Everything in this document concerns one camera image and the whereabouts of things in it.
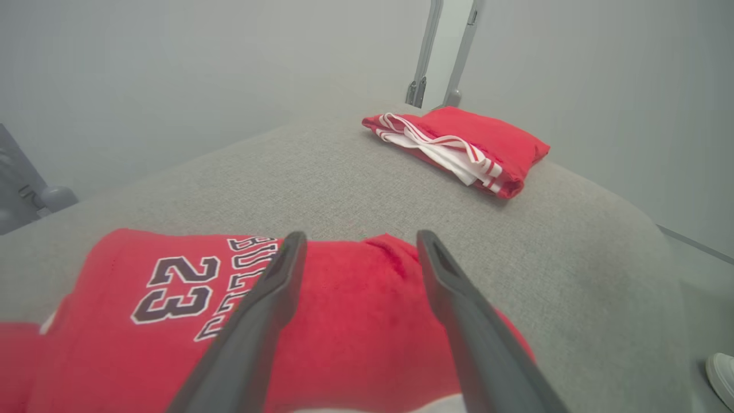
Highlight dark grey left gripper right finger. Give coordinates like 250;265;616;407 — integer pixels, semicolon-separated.
417;229;568;413

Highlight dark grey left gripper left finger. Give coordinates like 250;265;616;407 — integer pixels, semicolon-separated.
166;231;307;413

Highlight red white-striped basketball shorts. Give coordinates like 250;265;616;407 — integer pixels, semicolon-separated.
0;228;535;413

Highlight red number 23 jersey shirt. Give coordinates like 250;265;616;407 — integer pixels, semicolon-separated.
361;106;551;200

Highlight white shoe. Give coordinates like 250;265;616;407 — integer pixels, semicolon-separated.
705;353;734;411

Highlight grey partition post with truss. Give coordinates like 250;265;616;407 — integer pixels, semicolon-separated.
0;123;79;236

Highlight grey double-rail partition post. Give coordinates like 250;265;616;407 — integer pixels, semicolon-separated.
405;0;483;110

